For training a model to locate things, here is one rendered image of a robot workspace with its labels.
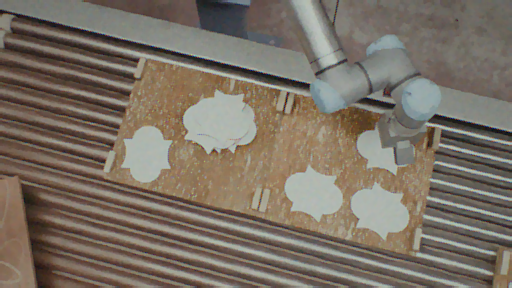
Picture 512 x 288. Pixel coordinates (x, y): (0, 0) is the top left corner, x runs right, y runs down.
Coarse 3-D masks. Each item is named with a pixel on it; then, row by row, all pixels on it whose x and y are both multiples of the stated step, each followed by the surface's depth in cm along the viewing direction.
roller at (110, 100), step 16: (0, 80) 172; (16, 80) 171; (32, 80) 170; (48, 80) 170; (64, 96) 171; (80, 96) 169; (96, 96) 169; (112, 96) 169; (432, 176) 162; (448, 176) 163; (448, 192) 163; (464, 192) 161; (480, 192) 161; (496, 192) 161
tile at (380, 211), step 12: (360, 192) 158; (372, 192) 158; (384, 192) 158; (360, 204) 157; (372, 204) 157; (384, 204) 157; (396, 204) 157; (360, 216) 157; (372, 216) 156; (384, 216) 156; (396, 216) 156; (408, 216) 156; (372, 228) 156; (384, 228) 156; (396, 228) 156
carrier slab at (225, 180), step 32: (160, 64) 169; (160, 96) 167; (192, 96) 167; (256, 96) 167; (128, 128) 164; (160, 128) 164; (256, 128) 164; (192, 160) 162; (224, 160) 162; (256, 160) 162; (160, 192) 160; (192, 192) 160; (224, 192) 160
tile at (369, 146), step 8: (376, 128) 163; (360, 136) 162; (368, 136) 162; (376, 136) 162; (360, 144) 162; (368, 144) 162; (376, 144) 162; (360, 152) 161; (368, 152) 161; (376, 152) 161; (384, 152) 161; (392, 152) 161; (368, 160) 160; (376, 160) 160; (384, 160) 160; (392, 160) 160; (384, 168) 160; (392, 168) 160
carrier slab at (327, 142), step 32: (288, 128) 164; (320, 128) 164; (352, 128) 164; (288, 160) 162; (320, 160) 162; (352, 160) 162; (416, 160) 161; (352, 192) 159; (416, 192) 159; (288, 224) 157; (320, 224) 157; (352, 224) 157; (416, 224) 157
